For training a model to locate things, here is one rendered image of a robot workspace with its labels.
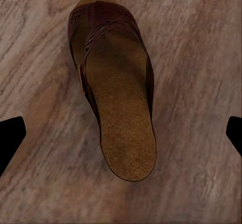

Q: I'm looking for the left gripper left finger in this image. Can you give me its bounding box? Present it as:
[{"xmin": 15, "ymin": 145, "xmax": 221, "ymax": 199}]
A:
[{"xmin": 0, "ymin": 116, "xmax": 26, "ymax": 176}]

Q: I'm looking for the sandal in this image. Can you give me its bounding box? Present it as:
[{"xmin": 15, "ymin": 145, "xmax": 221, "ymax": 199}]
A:
[{"xmin": 68, "ymin": 0, "xmax": 157, "ymax": 182}]

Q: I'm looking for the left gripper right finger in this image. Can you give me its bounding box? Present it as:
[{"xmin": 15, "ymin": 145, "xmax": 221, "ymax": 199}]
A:
[{"xmin": 226, "ymin": 116, "xmax": 242, "ymax": 157}]

